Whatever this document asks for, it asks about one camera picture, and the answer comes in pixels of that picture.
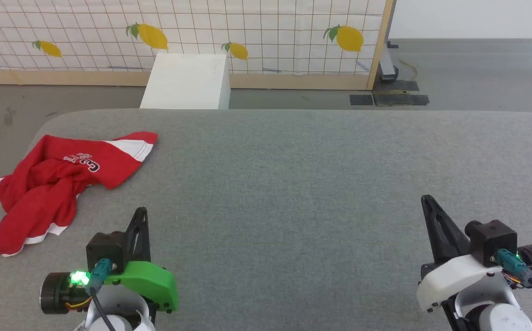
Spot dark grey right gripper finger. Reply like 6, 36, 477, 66
421, 194, 448, 265
427, 196, 471, 261

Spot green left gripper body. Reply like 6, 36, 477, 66
104, 261, 180, 314

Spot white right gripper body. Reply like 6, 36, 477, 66
416, 254, 503, 313

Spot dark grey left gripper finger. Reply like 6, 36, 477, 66
125, 208, 144, 263
132, 207, 152, 263

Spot red shorts with white trim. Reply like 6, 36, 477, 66
0, 131, 158, 257

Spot grey fabric cushion surface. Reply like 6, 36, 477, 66
0, 109, 532, 331

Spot long black floor mat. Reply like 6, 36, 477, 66
374, 93, 430, 107

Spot black floor mat under foot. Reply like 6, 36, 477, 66
373, 80, 419, 91

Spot grey metal partition foot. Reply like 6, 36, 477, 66
379, 41, 400, 83

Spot lemon print partition panel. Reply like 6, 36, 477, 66
0, 0, 396, 91

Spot white box pedestal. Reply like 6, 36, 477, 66
140, 53, 231, 110

